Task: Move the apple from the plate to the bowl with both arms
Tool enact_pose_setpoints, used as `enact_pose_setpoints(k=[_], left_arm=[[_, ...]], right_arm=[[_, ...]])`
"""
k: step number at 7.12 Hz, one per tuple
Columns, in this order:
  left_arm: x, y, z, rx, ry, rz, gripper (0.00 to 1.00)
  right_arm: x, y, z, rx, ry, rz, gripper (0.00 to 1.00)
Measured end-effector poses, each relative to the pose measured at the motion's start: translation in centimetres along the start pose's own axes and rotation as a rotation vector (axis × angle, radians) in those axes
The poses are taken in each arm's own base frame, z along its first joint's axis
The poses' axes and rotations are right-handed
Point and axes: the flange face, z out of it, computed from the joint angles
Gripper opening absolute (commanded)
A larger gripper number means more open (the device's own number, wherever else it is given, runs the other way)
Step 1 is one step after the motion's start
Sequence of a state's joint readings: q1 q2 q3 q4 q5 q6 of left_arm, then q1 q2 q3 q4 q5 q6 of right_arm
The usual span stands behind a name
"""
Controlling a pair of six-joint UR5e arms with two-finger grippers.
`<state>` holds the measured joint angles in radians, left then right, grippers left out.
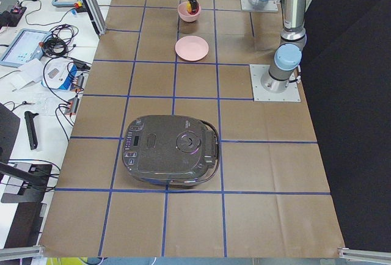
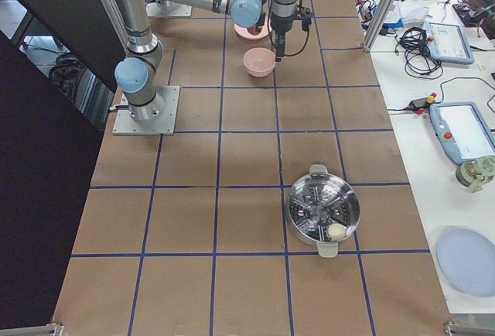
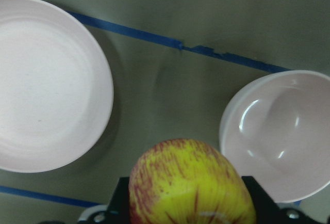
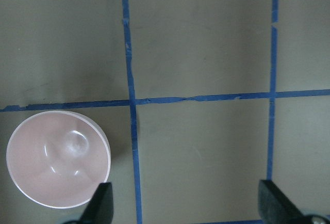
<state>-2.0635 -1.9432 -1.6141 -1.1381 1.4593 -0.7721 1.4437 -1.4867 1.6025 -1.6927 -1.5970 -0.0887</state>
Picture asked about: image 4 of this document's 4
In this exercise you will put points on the pink bowl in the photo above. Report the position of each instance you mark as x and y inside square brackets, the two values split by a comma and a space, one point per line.
[58, 158]

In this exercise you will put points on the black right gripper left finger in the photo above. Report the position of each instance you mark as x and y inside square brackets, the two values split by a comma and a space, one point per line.
[100, 207]

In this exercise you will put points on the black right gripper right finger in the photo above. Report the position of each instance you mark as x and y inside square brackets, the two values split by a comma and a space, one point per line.
[274, 207]

